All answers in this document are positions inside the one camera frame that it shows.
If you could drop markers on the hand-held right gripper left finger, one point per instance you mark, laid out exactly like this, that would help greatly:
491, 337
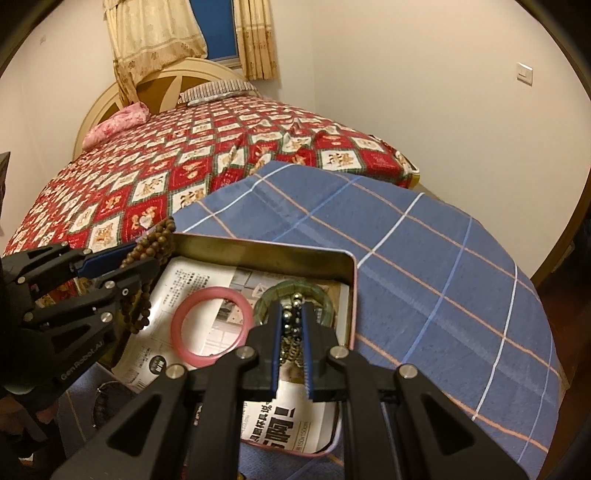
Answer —
276, 350

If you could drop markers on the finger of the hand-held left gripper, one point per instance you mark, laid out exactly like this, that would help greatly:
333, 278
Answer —
108, 262
138, 274

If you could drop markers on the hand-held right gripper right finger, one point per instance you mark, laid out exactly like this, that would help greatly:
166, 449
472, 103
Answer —
308, 355

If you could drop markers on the metal tin box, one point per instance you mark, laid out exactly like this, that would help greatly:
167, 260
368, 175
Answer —
258, 258

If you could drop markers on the newspaper lining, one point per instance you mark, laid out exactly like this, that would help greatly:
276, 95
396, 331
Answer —
184, 281

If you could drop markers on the green jade bangle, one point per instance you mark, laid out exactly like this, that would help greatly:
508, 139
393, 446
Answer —
264, 304

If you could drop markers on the pink bangle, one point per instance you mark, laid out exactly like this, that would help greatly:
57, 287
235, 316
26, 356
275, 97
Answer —
210, 291

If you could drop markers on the red patterned quilt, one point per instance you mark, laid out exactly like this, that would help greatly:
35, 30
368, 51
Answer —
184, 152

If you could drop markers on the blue plaid cloth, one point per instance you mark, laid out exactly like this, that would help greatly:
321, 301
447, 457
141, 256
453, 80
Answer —
415, 277

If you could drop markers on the dark furniture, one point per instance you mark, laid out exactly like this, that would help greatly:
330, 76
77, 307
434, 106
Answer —
3, 177

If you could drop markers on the pink floral pillow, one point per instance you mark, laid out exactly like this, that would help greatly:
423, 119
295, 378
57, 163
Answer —
115, 124

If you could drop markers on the cream wooden headboard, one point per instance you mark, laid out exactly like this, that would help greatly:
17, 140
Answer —
161, 87

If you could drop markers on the striped pillow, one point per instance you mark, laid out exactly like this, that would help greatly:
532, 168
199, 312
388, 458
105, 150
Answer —
217, 90

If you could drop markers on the wide beige curtain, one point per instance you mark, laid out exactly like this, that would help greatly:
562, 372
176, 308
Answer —
147, 37

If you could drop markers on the window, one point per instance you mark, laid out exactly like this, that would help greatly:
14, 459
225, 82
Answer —
221, 27

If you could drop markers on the narrow beige curtain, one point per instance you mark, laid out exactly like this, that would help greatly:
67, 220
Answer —
258, 37

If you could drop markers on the white light switch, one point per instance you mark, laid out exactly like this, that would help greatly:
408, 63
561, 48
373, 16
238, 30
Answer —
525, 73

